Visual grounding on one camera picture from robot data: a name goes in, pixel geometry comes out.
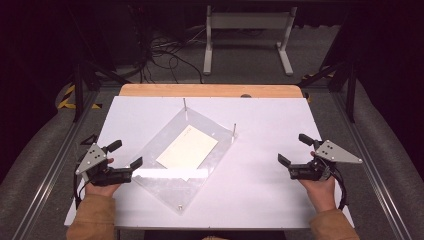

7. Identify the black metal frame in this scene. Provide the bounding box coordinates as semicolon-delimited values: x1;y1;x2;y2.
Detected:
298;59;358;123
71;59;131;123

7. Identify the left hand-held gripper cable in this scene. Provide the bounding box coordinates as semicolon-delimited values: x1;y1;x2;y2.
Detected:
72;163;88;211

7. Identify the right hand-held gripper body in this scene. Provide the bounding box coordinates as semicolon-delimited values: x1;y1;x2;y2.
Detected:
289;139;363;182

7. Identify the tangle of black cables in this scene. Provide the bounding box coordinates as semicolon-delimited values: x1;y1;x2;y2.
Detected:
139;29;204;84

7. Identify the right hand-held gripper cable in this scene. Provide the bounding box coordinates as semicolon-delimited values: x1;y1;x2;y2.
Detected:
329;166;348;211

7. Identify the clear acrylic photo frame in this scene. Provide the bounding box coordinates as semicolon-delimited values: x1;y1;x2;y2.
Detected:
130;97;238;216

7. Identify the person's left hand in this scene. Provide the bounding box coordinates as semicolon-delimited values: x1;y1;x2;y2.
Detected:
84;182;121;198

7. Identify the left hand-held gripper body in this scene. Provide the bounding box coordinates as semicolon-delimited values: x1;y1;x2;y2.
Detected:
75;143;134;187

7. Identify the yellow and black floor tape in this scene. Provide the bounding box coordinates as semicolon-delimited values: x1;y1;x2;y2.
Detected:
301;70;334;103
57;84;103;110

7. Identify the white board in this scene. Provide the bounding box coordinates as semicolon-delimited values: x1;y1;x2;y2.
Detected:
64;95;355;230

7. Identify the white metal stand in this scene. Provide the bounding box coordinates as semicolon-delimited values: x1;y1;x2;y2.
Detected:
203;4;298;77

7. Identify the photo card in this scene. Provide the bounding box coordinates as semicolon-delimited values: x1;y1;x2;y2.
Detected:
155;124;219;170

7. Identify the aluminium rail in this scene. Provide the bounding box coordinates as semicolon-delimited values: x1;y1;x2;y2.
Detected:
333;91;414;240
11;89;101;240

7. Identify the hand-held gripper cable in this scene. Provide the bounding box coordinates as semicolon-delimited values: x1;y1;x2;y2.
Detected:
329;166;348;211
72;163;88;211

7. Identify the person's right hand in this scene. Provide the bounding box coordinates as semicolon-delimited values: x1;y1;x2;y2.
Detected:
298;176;337;214

